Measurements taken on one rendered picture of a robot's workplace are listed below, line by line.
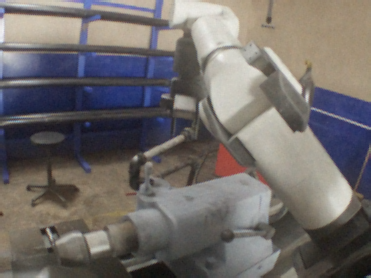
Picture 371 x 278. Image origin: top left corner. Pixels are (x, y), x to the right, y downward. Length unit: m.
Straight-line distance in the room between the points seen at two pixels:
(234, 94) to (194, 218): 0.40
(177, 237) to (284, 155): 0.41
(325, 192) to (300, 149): 0.07
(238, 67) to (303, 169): 0.15
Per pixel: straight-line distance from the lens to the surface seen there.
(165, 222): 0.69
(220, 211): 0.74
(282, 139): 0.32
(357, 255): 0.39
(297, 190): 0.35
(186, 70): 0.55
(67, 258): 0.63
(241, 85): 0.35
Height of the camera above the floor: 1.53
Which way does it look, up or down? 18 degrees down
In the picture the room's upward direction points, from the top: 8 degrees clockwise
